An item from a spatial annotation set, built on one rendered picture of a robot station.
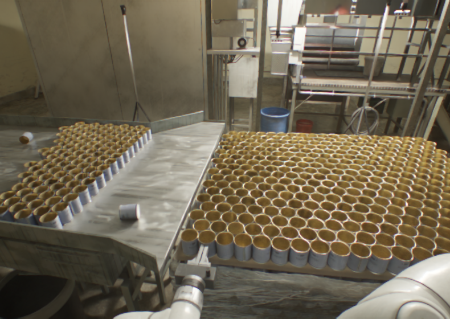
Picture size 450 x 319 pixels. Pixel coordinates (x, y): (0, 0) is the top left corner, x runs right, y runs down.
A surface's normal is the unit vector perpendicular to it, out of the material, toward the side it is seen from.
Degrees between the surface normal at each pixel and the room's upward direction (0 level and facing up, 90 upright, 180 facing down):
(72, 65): 90
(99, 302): 0
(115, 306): 0
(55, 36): 90
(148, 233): 0
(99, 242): 90
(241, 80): 90
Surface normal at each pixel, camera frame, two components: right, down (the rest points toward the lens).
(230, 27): -0.15, 0.47
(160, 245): 0.00, -0.88
